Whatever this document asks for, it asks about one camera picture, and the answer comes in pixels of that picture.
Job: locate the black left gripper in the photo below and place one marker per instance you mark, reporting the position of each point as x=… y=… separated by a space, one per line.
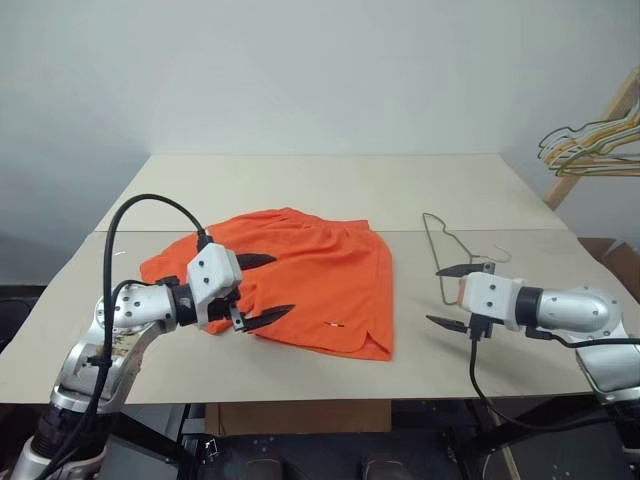
x=220 y=309

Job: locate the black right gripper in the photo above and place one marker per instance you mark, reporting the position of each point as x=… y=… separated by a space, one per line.
x=482 y=327

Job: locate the orange shorts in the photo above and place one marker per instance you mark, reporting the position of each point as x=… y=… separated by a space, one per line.
x=325 y=280

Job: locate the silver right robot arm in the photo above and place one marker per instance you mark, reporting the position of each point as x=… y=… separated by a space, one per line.
x=575 y=305

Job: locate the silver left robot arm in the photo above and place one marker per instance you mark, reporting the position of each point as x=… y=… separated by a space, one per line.
x=140 y=305

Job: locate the cardboard sheet under table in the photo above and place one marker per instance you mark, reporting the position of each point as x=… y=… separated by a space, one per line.
x=300 y=417

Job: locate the brown cardboard box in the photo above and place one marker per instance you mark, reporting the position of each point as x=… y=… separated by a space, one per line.
x=600 y=250

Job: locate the wooden clothes rack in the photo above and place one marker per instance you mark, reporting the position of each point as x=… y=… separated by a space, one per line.
x=562 y=187

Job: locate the dark rounded shape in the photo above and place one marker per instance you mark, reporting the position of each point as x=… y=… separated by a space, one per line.
x=381 y=469
x=264 y=470

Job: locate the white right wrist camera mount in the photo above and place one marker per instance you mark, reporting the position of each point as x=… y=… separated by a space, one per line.
x=492 y=297

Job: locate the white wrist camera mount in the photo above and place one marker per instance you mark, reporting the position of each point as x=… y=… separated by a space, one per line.
x=212 y=270
x=492 y=297

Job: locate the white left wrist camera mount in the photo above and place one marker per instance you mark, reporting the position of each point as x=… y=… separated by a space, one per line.
x=212 y=270

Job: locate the black table frame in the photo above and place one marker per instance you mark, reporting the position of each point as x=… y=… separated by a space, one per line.
x=150 y=432

